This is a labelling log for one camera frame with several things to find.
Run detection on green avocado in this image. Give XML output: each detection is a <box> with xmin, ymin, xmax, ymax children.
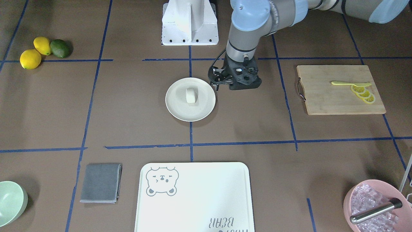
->
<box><xmin>50</xmin><ymin>39</ymin><xmax>71</xmax><ymax>58</ymax></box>

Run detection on wooden cutting board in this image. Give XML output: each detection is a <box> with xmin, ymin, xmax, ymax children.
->
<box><xmin>297</xmin><ymin>65</ymin><xmax>386</xmax><ymax>115</ymax></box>

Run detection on yellow lemon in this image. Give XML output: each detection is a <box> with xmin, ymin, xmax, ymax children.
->
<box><xmin>20</xmin><ymin>49</ymin><xmax>42</xmax><ymax>70</ymax></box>
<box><xmin>33</xmin><ymin>36</ymin><xmax>52</xmax><ymax>55</ymax></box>

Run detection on cup drying rack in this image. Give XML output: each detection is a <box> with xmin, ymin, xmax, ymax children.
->
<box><xmin>398</xmin><ymin>154</ymin><xmax>412</xmax><ymax>207</ymax></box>

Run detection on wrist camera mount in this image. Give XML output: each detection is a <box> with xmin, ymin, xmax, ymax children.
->
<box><xmin>208</xmin><ymin>56</ymin><xmax>262</xmax><ymax>91</ymax></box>

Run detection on grey folded cloth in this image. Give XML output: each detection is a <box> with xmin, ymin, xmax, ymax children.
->
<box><xmin>80</xmin><ymin>163</ymin><xmax>123</xmax><ymax>204</ymax></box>

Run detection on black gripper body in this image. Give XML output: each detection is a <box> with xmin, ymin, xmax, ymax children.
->
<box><xmin>223</xmin><ymin>54</ymin><xmax>258</xmax><ymax>86</ymax></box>

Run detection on pink bowl with ice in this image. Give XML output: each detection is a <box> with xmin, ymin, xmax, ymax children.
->
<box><xmin>343</xmin><ymin>179</ymin><xmax>412</xmax><ymax>232</ymax></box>

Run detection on white steamed bun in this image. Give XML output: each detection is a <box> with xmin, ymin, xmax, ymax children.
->
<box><xmin>185</xmin><ymin>88</ymin><xmax>197</xmax><ymax>104</ymax></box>

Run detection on white bear tray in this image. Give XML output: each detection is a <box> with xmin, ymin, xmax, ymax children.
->
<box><xmin>134</xmin><ymin>162</ymin><xmax>256</xmax><ymax>232</ymax></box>

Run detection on metal black ice scoop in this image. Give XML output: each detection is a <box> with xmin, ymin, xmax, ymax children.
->
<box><xmin>349</xmin><ymin>197</ymin><xmax>403</xmax><ymax>225</ymax></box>

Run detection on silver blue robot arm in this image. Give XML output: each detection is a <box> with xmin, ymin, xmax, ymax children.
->
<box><xmin>208</xmin><ymin>0</ymin><xmax>408</xmax><ymax>91</ymax></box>

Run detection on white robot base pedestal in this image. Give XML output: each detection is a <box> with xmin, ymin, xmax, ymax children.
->
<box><xmin>161</xmin><ymin>0</ymin><xmax>219</xmax><ymax>46</ymax></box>

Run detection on white round plate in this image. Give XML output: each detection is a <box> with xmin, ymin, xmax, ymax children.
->
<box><xmin>165</xmin><ymin>77</ymin><xmax>216</xmax><ymax>122</ymax></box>

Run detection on mint green bowl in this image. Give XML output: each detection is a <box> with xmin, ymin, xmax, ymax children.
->
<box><xmin>0</xmin><ymin>181</ymin><xmax>28</xmax><ymax>227</ymax></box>

